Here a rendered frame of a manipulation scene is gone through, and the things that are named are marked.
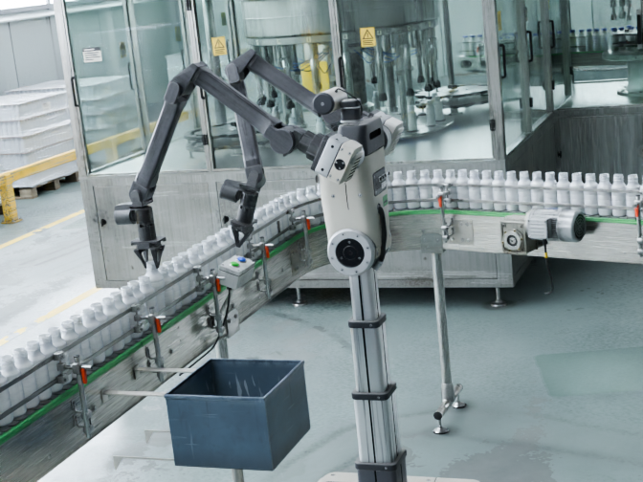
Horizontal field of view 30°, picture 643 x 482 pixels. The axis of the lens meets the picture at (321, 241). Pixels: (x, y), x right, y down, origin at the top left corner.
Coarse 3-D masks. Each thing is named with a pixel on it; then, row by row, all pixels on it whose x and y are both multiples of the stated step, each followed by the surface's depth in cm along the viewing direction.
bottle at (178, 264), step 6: (174, 258) 413; (180, 258) 411; (174, 264) 411; (180, 264) 411; (174, 270) 411; (180, 270) 411; (186, 270) 412; (180, 282) 411; (186, 282) 412; (180, 288) 412; (186, 288) 412; (186, 300) 413
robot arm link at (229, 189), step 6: (252, 174) 404; (258, 174) 405; (228, 180) 408; (252, 180) 404; (222, 186) 407; (228, 186) 407; (234, 186) 407; (246, 186) 409; (252, 186) 405; (222, 192) 407; (228, 192) 406; (234, 192) 406; (222, 198) 409; (228, 198) 407; (234, 198) 406
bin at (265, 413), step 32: (192, 384) 358; (224, 384) 370; (256, 384) 366; (288, 384) 348; (192, 416) 341; (224, 416) 337; (256, 416) 334; (288, 416) 348; (192, 448) 343; (224, 448) 340; (256, 448) 336; (288, 448) 347
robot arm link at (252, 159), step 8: (232, 64) 411; (232, 72) 411; (232, 80) 410; (240, 80) 412; (240, 88) 412; (240, 120) 411; (240, 128) 410; (248, 128) 410; (240, 136) 410; (248, 136) 409; (248, 144) 409; (256, 144) 410; (248, 152) 408; (256, 152) 408; (248, 160) 407; (256, 160) 407; (248, 168) 406; (256, 168) 406; (248, 176) 406; (264, 176) 410; (264, 184) 411
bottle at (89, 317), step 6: (84, 312) 356; (90, 312) 357; (84, 318) 357; (90, 318) 357; (84, 324) 357; (90, 324) 357; (96, 324) 357; (90, 330) 356; (96, 336) 357; (90, 342) 357; (96, 342) 358; (102, 342) 360; (96, 348) 358; (102, 354) 360; (96, 360) 359; (102, 360) 360
